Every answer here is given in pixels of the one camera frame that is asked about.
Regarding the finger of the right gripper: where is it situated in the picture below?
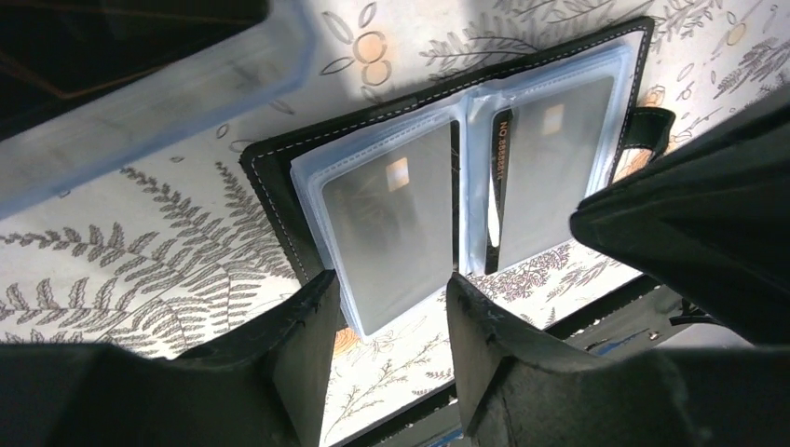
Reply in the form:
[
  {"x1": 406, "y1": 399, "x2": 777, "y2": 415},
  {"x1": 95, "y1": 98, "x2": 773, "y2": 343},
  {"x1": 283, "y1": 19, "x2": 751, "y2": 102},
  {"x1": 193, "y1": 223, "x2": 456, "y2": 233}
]
[{"x1": 569, "y1": 87, "x2": 789, "y2": 345}]

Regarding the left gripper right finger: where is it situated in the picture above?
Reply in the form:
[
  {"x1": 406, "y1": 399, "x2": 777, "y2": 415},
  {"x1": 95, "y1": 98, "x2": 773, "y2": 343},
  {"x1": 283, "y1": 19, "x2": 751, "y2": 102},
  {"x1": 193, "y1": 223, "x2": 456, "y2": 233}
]
[{"x1": 446, "y1": 275, "x2": 789, "y2": 446}]

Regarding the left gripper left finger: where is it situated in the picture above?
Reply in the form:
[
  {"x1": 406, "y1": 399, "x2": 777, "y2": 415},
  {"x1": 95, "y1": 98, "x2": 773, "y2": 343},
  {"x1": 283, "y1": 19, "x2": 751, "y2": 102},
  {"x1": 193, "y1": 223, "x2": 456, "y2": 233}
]
[{"x1": 1, "y1": 270, "x2": 339, "y2": 446}]

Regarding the black leather card holder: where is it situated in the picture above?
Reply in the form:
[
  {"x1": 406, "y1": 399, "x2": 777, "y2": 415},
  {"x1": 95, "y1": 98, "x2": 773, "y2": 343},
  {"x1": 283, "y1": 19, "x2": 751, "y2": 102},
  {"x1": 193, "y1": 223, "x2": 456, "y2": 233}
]
[{"x1": 240, "y1": 16, "x2": 674, "y2": 341}]

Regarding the clear acrylic card stand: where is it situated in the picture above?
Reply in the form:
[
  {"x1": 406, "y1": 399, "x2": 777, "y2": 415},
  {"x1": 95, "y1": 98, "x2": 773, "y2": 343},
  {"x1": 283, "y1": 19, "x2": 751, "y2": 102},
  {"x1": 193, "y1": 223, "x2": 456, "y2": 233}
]
[{"x1": 1, "y1": 1, "x2": 317, "y2": 217}]

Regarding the floral patterned table mat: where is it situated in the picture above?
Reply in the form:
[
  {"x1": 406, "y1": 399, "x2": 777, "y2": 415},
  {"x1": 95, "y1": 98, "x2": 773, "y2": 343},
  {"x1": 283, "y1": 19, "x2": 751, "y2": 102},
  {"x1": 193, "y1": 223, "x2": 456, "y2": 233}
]
[{"x1": 0, "y1": 0, "x2": 790, "y2": 447}]

